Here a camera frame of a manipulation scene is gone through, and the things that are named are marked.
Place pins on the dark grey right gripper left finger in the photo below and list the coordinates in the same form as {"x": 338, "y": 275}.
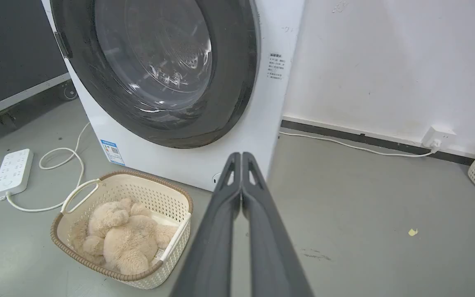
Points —
{"x": 208, "y": 247}

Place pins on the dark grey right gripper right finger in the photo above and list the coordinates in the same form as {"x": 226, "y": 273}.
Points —
{"x": 274, "y": 251}

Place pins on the white washing machine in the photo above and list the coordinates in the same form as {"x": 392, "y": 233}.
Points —
{"x": 258, "y": 123}

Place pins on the dark round washing machine door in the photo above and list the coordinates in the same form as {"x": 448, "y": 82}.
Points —
{"x": 155, "y": 70}

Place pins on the cream plastic laundry basket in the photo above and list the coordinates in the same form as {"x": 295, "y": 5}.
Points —
{"x": 167, "y": 198}

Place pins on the beige plush teddy bear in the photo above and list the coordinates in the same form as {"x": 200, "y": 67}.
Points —
{"x": 126, "y": 237}

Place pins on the yellow paper scrap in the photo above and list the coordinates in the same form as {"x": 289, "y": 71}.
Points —
{"x": 412, "y": 232}

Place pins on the white power strip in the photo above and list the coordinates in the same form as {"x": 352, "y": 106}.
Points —
{"x": 13, "y": 172}

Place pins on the black flight case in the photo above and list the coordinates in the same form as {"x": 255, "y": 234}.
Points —
{"x": 10, "y": 53}

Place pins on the white wall plug adapter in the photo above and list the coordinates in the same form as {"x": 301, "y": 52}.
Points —
{"x": 438, "y": 138}

